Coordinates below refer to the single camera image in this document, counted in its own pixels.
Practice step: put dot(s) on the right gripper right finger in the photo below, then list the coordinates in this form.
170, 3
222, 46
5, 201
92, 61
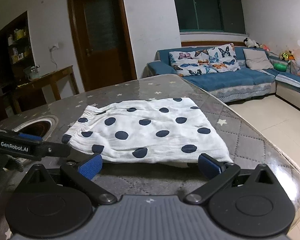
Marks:
219, 174

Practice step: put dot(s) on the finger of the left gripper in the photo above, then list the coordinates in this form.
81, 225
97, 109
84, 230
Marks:
30, 137
52, 149

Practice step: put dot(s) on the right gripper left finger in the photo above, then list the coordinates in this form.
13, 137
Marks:
79, 176

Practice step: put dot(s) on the white navy polka-dot garment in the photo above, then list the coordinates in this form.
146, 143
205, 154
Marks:
172, 131

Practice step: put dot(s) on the grey gloved left hand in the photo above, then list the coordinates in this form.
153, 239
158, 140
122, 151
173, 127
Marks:
10, 163

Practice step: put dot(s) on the round black induction cooktop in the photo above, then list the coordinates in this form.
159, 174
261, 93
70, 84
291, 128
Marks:
42, 127

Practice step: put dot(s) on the grey star quilted table cover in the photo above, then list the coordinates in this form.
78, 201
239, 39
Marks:
263, 201

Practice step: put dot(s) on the wooden side table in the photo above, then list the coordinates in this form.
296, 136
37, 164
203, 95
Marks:
51, 80

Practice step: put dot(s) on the glass pitcher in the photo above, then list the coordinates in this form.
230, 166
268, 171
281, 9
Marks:
32, 72

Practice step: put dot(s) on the dark wooden shelf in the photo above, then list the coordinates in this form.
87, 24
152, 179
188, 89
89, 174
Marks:
15, 56

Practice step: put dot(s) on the blue corner sofa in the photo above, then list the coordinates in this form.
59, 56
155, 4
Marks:
241, 84

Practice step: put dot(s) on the butterfly print cushion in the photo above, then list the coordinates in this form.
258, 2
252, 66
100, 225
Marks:
205, 61

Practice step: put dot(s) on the beige throw pillow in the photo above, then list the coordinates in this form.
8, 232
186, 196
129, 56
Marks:
257, 59

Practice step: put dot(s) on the brown wooden door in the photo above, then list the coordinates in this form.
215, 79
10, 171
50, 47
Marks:
102, 43

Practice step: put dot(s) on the panda plush toy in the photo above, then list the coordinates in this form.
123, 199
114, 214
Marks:
251, 43

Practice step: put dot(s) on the colourful toy pile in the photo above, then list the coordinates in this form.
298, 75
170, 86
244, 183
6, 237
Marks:
287, 56

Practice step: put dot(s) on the dark green window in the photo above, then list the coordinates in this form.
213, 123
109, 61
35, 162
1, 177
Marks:
225, 16

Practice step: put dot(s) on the wall socket with cord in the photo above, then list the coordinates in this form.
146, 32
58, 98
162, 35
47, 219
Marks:
52, 50

